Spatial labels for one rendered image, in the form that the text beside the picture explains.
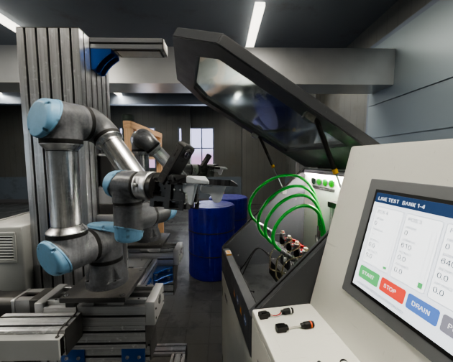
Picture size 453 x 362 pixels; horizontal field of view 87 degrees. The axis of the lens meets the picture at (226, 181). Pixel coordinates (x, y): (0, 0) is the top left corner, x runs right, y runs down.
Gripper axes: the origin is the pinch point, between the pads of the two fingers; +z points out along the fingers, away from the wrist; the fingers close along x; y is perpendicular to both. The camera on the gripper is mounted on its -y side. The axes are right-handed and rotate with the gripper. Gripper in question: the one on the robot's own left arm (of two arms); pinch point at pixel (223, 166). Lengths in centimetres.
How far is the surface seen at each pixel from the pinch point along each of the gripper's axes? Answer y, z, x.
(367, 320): 21, -17, 124
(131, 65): -93, -45, -171
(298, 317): 34, -22, 106
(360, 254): 7, -12, 116
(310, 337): 32, -24, 114
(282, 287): 28, -22, 98
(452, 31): -126, 209, 30
